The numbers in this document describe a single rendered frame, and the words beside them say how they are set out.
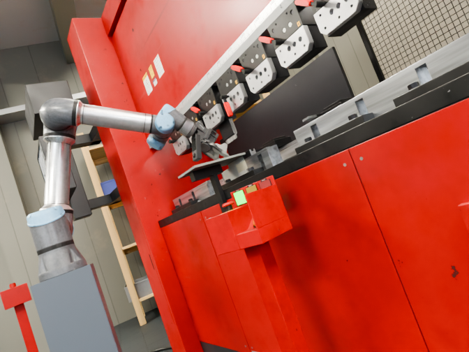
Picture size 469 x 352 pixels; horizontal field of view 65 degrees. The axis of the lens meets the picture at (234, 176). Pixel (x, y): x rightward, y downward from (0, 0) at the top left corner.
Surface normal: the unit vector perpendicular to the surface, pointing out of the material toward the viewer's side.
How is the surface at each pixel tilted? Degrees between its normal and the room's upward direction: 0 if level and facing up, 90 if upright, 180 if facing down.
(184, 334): 90
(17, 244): 90
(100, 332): 90
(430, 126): 90
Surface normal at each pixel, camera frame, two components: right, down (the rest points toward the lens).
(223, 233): -0.65, 0.18
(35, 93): 0.48, -0.25
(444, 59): -0.80, 0.25
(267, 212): 0.68, -0.31
